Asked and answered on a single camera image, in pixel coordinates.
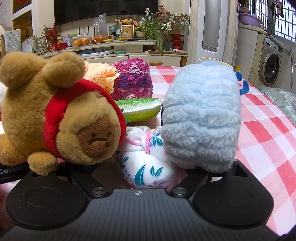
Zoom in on white curtain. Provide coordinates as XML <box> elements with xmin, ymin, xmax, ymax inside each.
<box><xmin>186</xmin><ymin>0</ymin><xmax>200</xmax><ymax>66</ymax></box>

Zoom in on magenta knitted cloth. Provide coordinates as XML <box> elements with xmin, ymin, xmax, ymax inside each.
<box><xmin>111</xmin><ymin>58</ymin><xmax>153</xmax><ymax>100</ymax></box>

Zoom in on small bag of oranges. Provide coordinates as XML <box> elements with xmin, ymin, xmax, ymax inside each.
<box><xmin>72</xmin><ymin>35</ymin><xmax>90</xmax><ymax>47</ymax></box>

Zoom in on red white checked tablecloth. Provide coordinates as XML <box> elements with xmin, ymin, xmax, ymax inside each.
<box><xmin>122</xmin><ymin>65</ymin><xmax>296</xmax><ymax>237</ymax></box>

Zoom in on grey washing machine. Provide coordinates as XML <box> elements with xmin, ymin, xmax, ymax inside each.
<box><xmin>257</xmin><ymin>37</ymin><xmax>284</xmax><ymax>87</ymax></box>

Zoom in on green white striped knitted cloth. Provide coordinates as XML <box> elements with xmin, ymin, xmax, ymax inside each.
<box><xmin>115</xmin><ymin>97</ymin><xmax>163</xmax><ymax>122</ymax></box>

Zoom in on white paper cup green print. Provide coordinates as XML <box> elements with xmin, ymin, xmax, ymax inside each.
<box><xmin>198</xmin><ymin>57</ymin><xmax>234</xmax><ymax>70</ymax></box>

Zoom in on hanging laundry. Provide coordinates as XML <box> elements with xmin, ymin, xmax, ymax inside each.
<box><xmin>269</xmin><ymin>0</ymin><xmax>285</xmax><ymax>19</ymax></box>

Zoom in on white paper calendar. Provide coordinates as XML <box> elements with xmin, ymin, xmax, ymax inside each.
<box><xmin>21</xmin><ymin>38</ymin><xmax>35</xmax><ymax>52</ymax></box>

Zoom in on metal rod stand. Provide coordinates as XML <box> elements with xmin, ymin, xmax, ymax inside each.
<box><xmin>289</xmin><ymin>47</ymin><xmax>296</xmax><ymax>80</ymax></box>

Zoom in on pink white flower bouquet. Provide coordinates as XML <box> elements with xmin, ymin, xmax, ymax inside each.
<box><xmin>145</xmin><ymin>5</ymin><xmax>190</xmax><ymax>33</ymax></box>

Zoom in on cream cloth covered cabinet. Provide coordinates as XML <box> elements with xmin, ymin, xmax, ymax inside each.
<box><xmin>237</xmin><ymin>23</ymin><xmax>266</xmax><ymax>81</ymax></box>

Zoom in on peach knitted cloth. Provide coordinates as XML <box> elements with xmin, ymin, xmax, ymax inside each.
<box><xmin>83</xmin><ymin>61</ymin><xmax>121</xmax><ymax>94</ymax></box>

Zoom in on tall plastic bag of oranges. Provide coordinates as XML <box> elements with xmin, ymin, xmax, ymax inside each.
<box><xmin>92</xmin><ymin>13</ymin><xmax>109</xmax><ymax>43</ymax></box>

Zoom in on red box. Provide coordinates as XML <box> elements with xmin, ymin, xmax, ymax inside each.
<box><xmin>47</xmin><ymin>42</ymin><xmax>69</xmax><ymax>51</ymax></box>

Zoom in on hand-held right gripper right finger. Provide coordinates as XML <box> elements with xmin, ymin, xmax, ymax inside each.
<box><xmin>171</xmin><ymin>161</ymin><xmax>243</xmax><ymax>197</ymax></box>

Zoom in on wooden chair with lace cover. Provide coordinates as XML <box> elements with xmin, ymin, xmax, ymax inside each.
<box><xmin>2</xmin><ymin>29</ymin><xmax>22</xmax><ymax>54</ymax></box>

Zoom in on light blue fluffy plush toy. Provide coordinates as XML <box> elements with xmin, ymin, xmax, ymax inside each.
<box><xmin>161</xmin><ymin>61</ymin><xmax>250</xmax><ymax>173</ymax></box>

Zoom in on black television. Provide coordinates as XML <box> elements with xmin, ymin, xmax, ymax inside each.
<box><xmin>54</xmin><ymin>0</ymin><xmax>159</xmax><ymax>25</ymax></box>

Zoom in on green potted plant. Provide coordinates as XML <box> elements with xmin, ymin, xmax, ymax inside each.
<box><xmin>134</xmin><ymin>20</ymin><xmax>173</xmax><ymax>55</ymax></box>

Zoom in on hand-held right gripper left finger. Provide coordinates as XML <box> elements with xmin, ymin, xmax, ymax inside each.
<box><xmin>58</xmin><ymin>162</ymin><xmax>109</xmax><ymax>197</ymax></box>

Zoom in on brown teddy bear red hood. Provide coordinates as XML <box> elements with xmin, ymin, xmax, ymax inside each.
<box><xmin>0</xmin><ymin>51</ymin><xmax>127</xmax><ymax>176</ymax></box>

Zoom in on red vase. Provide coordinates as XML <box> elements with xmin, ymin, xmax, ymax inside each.
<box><xmin>170</xmin><ymin>34</ymin><xmax>184</xmax><ymax>50</ymax></box>

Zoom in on white standing air conditioner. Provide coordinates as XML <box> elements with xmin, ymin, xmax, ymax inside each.
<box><xmin>196</xmin><ymin>0</ymin><xmax>237</xmax><ymax>67</ymax></box>

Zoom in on wooden picture frame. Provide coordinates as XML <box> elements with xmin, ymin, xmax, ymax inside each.
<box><xmin>121</xmin><ymin>25</ymin><xmax>135</xmax><ymax>40</ymax></box>

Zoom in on purple plastic basin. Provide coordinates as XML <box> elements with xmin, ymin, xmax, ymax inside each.
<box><xmin>239</xmin><ymin>13</ymin><xmax>264</xmax><ymax>28</ymax></box>

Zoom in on cream television cabinet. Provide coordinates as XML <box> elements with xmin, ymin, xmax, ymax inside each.
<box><xmin>35</xmin><ymin>38</ymin><xmax>188</xmax><ymax>67</ymax></box>

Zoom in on grey patterned sofa cover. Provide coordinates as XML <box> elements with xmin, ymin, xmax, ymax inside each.
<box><xmin>257</xmin><ymin>86</ymin><xmax>296</xmax><ymax>127</ymax></box>

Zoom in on barred window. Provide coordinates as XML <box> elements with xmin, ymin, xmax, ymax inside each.
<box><xmin>250</xmin><ymin>0</ymin><xmax>296</xmax><ymax>43</ymax></box>

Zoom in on white floral towel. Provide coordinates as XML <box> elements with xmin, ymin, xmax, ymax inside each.
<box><xmin>115</xmin><ymin>126</ymin><xmax>178</xmax><ymax>189</ymax></box>

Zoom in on red berry branch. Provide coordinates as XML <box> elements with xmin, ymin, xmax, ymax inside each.
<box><xmin>43</xmin><ymin>22</ymin><xmax>59</xmax><ymax>44</ymax></box>

